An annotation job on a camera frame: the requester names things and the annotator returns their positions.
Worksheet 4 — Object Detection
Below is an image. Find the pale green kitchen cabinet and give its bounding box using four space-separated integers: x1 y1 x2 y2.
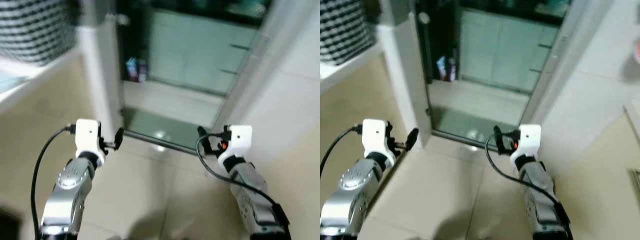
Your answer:
458 6 561 95
147 9 262 97

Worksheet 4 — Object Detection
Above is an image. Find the blue white carton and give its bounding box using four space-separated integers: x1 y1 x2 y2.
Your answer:
125 56 139 82
436 55 448 81

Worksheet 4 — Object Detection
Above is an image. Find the white shelf ledge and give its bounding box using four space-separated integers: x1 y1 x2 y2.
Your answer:
0 47 83 113
320 42 387 96

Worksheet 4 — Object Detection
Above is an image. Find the grey door jamb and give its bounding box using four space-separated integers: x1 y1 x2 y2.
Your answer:
210 0 313 136
520 0 616 132

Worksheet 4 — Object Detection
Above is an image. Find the black white checkered basket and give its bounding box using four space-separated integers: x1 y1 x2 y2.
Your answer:
0 0 78 67
320 0 377 67

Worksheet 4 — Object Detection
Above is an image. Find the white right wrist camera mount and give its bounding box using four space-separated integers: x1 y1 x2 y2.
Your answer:
510 124 542 162
217 125 253 162

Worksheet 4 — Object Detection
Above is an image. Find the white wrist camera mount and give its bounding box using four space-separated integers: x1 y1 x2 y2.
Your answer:
75 119 107 167
217 125 253 162
510 124 542 162
362 119 397 165

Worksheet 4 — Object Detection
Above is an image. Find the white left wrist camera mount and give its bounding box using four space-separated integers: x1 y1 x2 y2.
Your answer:
75 119 107 167
362 119 397 165

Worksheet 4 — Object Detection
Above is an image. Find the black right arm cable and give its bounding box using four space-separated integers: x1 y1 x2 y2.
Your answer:
485 131 568 213
196 132 283 213

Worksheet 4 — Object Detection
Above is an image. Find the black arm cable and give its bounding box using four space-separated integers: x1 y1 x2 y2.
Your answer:
31 126 76 240
196 132 283 213
320 126 363 176
485 131 568 213

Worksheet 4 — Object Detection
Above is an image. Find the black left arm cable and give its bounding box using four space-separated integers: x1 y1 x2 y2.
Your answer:
31 126 76 240
320 126 363 176

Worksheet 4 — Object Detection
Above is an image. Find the white door post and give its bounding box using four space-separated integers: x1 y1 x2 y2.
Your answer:
77 0 126 143
376 0 433 150

